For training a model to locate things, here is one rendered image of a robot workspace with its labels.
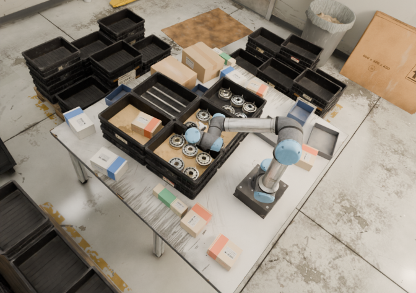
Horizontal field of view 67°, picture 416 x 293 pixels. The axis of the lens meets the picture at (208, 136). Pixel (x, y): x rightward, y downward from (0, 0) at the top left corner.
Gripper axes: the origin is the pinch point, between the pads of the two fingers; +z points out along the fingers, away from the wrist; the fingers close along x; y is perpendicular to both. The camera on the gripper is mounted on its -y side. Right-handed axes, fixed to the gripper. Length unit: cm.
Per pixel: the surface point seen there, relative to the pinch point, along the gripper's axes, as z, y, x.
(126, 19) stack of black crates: 163, 143, -15
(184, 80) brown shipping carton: 55, 37, -16
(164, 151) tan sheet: 12.4, 5.6, 23.9
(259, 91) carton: 71, -8, -57
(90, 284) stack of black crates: -15, -23, 103
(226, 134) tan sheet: 28.5, -13.9, -13.1
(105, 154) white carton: 9, 29, 53
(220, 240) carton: -17, -53, 29
